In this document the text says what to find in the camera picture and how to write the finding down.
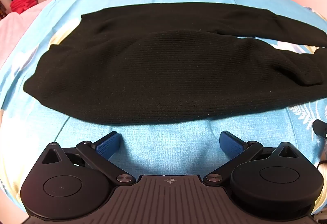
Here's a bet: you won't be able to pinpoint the blue printed bedsheet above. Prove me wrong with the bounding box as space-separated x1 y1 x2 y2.
0 0 327 214

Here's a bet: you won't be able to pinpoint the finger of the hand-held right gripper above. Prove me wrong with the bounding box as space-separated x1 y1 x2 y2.
312 119 327 141

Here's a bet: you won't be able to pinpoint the pink bedsheet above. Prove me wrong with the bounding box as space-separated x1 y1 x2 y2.
0 0 55 71

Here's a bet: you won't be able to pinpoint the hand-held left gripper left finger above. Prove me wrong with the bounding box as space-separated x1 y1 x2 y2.
41 131 136 186

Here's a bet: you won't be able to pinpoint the black knit pants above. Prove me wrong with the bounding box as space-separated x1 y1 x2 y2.
23 2 327 125

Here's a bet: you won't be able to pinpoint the pile of red clothes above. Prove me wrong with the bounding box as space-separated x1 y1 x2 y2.
10 0 39 14

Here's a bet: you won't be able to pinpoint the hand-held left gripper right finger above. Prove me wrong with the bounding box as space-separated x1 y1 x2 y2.
203 131 298 186

